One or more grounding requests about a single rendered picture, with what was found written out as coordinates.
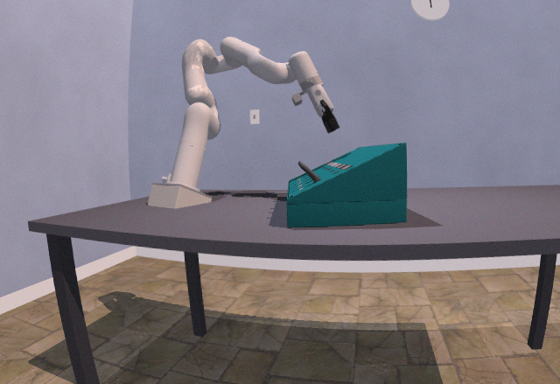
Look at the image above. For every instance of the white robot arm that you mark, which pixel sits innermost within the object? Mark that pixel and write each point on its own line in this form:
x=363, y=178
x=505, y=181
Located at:
x=198, y=117

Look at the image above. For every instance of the teal switch panel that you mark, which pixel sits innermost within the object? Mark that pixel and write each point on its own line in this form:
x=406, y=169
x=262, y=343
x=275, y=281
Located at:
x=360, y=192

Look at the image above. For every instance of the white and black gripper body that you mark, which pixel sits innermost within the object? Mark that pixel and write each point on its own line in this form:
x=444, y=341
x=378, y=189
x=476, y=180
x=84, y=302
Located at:
x=317, y=94

